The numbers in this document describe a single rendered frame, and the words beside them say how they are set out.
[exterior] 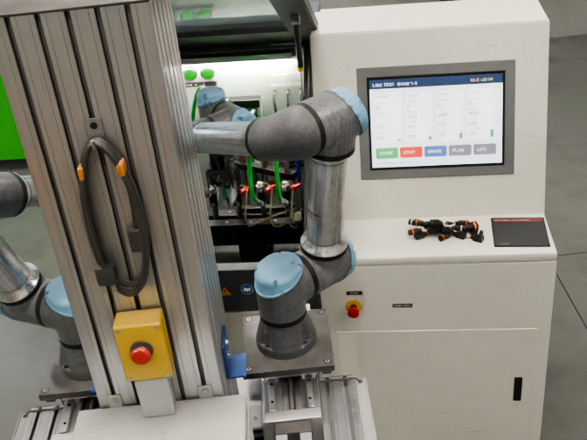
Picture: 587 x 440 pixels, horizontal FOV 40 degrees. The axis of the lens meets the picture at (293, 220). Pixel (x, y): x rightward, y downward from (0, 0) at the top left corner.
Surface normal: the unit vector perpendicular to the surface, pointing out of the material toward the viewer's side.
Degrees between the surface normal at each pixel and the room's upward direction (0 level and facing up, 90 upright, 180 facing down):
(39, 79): 90
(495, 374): 90
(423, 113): 76
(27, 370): 0
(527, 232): 0
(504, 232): 0
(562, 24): 90
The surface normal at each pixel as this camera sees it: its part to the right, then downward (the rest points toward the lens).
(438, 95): -0.11, 0.32
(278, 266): -0.19, -0.79
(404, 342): -0.08, 0.53
